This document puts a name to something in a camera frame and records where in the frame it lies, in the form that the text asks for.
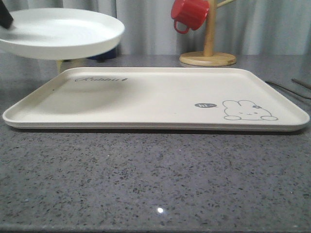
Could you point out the grey curtain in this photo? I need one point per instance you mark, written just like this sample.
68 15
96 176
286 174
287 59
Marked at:
243 27

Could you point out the beige rabbit serving tray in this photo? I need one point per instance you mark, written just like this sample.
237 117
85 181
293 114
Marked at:
225 99

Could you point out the white round plate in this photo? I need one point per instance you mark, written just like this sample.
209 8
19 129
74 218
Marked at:
60 33

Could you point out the red mug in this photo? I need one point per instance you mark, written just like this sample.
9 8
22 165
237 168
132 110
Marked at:
189 14

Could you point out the dark blue mug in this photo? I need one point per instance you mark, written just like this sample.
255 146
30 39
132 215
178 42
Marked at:
111 54

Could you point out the silver chopstick pair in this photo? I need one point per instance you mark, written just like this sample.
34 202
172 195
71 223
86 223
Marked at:
302 83

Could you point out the wooden mug tree stand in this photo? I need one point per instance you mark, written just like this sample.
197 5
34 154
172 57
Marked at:
207 57

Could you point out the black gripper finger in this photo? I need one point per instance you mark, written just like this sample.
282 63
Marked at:
6 20

